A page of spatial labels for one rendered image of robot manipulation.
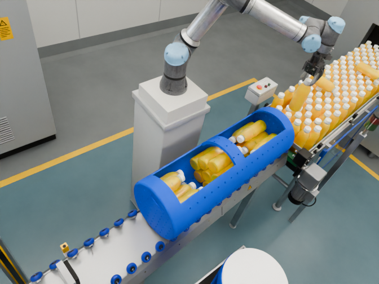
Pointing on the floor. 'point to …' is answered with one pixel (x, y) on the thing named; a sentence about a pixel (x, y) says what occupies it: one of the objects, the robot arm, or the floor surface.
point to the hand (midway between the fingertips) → (308, 81)
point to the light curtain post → (10, 266)
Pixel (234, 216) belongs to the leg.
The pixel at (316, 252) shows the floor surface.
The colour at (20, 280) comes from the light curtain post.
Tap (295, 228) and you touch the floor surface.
